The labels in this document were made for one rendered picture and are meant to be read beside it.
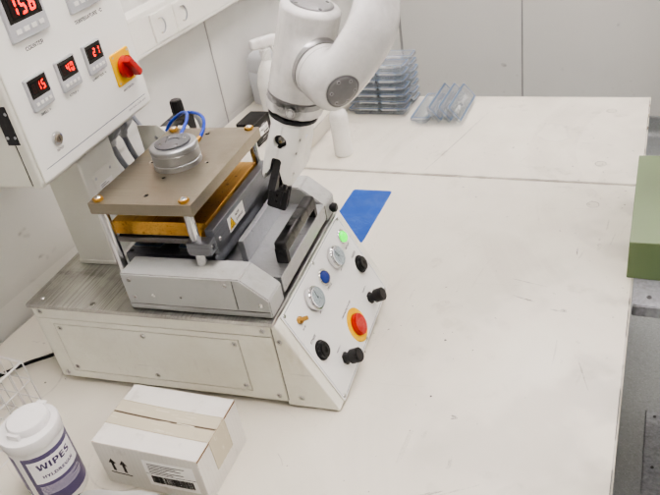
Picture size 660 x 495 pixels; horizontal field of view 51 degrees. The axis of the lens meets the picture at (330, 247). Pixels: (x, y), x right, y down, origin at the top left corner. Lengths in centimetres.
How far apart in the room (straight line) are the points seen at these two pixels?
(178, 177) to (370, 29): 40
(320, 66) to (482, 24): 269
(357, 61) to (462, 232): 70
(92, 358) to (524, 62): 274
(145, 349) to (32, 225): 51
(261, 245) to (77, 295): 33
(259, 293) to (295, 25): 38
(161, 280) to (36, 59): 37
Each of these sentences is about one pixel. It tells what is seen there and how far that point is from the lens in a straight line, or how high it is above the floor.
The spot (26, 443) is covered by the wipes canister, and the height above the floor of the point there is 89.
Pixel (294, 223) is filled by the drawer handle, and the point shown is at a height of 101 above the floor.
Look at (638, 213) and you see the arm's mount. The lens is 143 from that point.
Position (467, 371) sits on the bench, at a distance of 119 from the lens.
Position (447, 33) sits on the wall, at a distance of 362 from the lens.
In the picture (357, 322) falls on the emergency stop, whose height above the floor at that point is 80.
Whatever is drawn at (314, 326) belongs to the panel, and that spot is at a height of 86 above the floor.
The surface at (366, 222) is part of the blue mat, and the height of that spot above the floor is 75.
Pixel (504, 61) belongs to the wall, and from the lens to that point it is 361.
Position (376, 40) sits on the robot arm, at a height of 131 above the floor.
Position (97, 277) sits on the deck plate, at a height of 93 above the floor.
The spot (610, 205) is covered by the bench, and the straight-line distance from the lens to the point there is 162.
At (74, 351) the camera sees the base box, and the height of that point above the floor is 83.
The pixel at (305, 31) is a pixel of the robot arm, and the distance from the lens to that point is 95.
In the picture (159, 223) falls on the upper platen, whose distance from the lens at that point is 113.
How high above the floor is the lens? 157
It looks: 33 degrees down
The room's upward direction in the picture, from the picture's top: 10 degrees counter-clockwise
